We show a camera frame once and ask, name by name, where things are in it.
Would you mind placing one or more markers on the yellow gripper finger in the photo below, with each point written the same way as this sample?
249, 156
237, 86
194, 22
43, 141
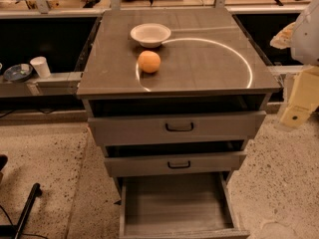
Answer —
301, 98
283, 38

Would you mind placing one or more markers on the orange fruit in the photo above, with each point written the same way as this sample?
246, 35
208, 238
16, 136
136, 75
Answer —
149, 61

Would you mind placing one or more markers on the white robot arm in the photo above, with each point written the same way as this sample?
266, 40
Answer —
302, 38

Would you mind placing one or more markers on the grey middle drawer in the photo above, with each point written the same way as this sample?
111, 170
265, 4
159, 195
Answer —
156, 164

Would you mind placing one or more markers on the grey drawer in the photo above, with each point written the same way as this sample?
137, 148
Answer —
156, 164
150, 129
181, 206

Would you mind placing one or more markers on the grey drawer cabinet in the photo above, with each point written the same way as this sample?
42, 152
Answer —
207, 66

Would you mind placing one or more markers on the grey bottom drawer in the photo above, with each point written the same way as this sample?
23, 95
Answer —
181, 206

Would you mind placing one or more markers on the grey top drawer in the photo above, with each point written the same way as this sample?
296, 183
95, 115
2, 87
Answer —
150, 129

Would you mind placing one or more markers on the white bowl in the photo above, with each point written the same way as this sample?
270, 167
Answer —
150, 35

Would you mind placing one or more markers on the white paper cup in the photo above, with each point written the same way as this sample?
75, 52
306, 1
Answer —
41, 67

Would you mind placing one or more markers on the black floor stand leg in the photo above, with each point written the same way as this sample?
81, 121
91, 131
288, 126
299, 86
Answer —
15, 231

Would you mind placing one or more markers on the black top drawer handle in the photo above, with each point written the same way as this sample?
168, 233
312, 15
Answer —
179, 127

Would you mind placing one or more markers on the black drawer handle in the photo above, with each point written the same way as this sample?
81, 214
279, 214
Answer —
184, 165
179, 127

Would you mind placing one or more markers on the black middle drawer handle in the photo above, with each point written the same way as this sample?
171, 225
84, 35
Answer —
184, 165

